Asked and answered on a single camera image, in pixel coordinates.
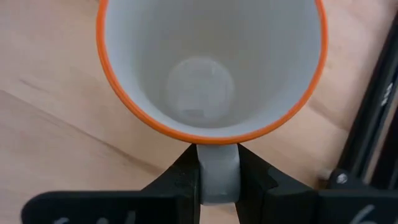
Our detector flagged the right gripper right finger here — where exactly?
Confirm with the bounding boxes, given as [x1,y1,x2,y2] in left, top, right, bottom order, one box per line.
[234,142,398,224]

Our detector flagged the yellow dot patterned mug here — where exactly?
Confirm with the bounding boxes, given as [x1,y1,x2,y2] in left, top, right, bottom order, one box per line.
[95,0,329,205]

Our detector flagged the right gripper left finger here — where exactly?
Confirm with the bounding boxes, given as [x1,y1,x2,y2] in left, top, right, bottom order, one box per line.
[19,144,202,224]

